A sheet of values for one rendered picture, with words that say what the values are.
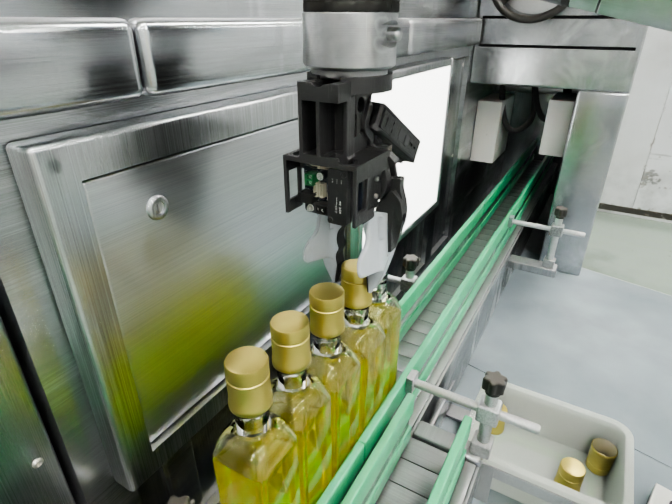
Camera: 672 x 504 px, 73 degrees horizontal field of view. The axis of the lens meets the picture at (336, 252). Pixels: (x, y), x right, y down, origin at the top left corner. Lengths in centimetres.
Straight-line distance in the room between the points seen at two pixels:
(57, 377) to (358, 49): 36
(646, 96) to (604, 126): 277
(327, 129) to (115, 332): 24
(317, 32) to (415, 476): 52
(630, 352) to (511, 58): 75
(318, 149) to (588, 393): 80
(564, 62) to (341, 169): 100
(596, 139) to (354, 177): 102
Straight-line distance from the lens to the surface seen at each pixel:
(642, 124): 412
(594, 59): 131
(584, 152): 134
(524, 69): 132
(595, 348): 117
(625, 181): 421
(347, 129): 37
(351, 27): 37
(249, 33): 51
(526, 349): 110
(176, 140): 43
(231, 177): 49
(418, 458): 67
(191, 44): 45
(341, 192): 37
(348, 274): 47
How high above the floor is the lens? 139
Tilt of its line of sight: 27 degrees down
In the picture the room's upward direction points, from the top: straight up
